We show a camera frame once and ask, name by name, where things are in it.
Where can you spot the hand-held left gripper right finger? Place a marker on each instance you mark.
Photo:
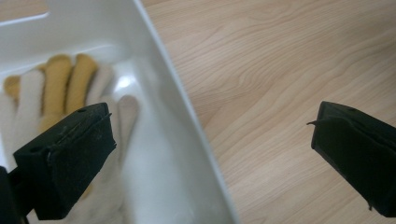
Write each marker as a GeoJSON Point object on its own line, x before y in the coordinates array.
{"type": "Point", "coordinates": [358, 155]}

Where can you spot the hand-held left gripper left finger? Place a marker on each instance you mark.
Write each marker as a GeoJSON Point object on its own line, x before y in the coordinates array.
{"type": "Point", "coordinates": [68, 161]}

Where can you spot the cream and tan knit glove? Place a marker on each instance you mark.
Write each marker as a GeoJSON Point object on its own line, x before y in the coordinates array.
{"type": "Point", "coordinates": [56, 81]}

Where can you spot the white plastic basket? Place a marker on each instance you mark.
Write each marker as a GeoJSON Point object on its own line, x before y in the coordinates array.
{"type": "Point", "coordinates": [162, 161]}

